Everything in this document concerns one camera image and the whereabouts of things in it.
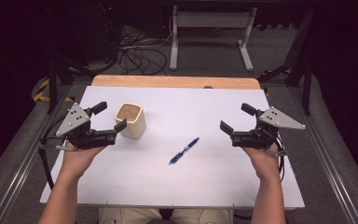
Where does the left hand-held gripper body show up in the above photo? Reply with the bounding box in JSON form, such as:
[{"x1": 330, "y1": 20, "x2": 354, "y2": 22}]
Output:
[{"x1": 55, "y1": 102, "x2": 118, "y2": 150}]

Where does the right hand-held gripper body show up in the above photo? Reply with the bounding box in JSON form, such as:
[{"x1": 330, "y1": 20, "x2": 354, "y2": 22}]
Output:
[{"x1": 229, "y1": 106, "x2": 307, "y2": 149}]

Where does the cream square cup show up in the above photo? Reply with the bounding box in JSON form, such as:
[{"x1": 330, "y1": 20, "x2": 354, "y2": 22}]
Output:
[{"x1": 114, "y1": 103, "x2": 146, "y2": 140}]

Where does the blue pen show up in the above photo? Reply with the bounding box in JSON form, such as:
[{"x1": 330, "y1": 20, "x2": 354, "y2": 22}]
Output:
[{"x1": 168, "y1": 136, "x2": 200, "y2": 165}]

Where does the person's left hand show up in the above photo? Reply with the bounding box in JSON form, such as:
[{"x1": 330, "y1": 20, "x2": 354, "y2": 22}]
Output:
[{"x1": 60, "y1": 141, "x2": 106, "y2": 180}]

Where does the person's right hand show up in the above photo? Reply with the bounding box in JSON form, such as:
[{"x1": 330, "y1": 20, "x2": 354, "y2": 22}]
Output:
[{"x1": 241, "y1": 142, "x2": 282, "y2": 181}]

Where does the silver metal clip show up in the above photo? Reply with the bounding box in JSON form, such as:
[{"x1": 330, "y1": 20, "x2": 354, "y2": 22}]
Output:
[
  {"x1": 264, "y1": 148, "x2": 288, "y2": 157},
  {"x1": 55, "y1": 144, "x2": 78, "y2": 153}
]

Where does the black metal stand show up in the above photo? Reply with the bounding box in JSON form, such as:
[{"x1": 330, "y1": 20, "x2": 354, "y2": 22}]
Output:
[
  {"x1": 257, "y1": 7, "x2": 313, "y2": 116},
  {"x1": 45, "y1": 6, "x2": 91, "y2": 115}
]

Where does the yellow and black tape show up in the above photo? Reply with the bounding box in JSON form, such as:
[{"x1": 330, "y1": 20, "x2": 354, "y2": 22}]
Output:
[{"x1": 32, "y1": 77, "x2": 76, "y2": 103}]

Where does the wooden table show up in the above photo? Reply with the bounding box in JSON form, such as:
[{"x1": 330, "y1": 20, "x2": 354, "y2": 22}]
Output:
[{"x1": 91, "y1": 75, "x2": 261, "y2": 91}]

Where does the person's left leg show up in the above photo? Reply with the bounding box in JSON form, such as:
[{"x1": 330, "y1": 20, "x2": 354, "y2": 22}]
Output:
[{"x1": 97, "y1": 207, "x2": 161, "y2": 224}]

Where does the person's leg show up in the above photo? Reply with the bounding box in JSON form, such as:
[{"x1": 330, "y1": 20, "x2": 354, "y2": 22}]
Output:
[
  {"x1": 171, "y1": 208, "x2": 234, "y2": 224},
  {"x1": 97, "y1": 207, "x2": 161, "y2": 224}
]

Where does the person's right leg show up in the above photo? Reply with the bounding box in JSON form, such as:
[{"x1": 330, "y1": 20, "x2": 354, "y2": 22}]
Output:
[{"x1": 171, "y1": 208, "x2": 234, "y2": 224}]

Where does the white metal stand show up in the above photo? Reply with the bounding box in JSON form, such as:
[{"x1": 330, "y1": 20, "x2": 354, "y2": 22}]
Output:
[{"x1": 169, "y1": 5, "x2": 258, "y2": 72}]

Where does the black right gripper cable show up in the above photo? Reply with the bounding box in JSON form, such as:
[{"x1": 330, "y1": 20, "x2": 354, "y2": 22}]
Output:
[{"x1": 274, "y1": 133, "x2": 286, "y2": 183}]

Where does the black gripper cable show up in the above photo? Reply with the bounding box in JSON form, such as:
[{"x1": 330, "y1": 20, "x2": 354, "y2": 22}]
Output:
[
  {"x1": 274, "y1": 133, "x2": 286, "y2": 183},
  {"x1": 37, "y1": 115, "x2": 76, "y2": 190}
]

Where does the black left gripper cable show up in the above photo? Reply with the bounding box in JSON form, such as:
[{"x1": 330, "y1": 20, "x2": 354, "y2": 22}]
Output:
[{"x1": 37, "y1": 115, "x2": 76, "y2": 190}]

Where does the bundle of black floor cables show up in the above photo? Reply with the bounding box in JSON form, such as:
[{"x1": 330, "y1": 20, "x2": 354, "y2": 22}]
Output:
[{"x1": 117, "y1": 27, "x2": 169, "y2": 77}]

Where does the aluminium rail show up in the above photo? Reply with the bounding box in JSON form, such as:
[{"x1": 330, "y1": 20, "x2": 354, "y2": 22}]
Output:
[
  {"x1": 0, "y1": 83, "x2": 73, "y2": 224},
  {"x1": 287, "y1": 87, "x2": 358, "y2": 224}
]

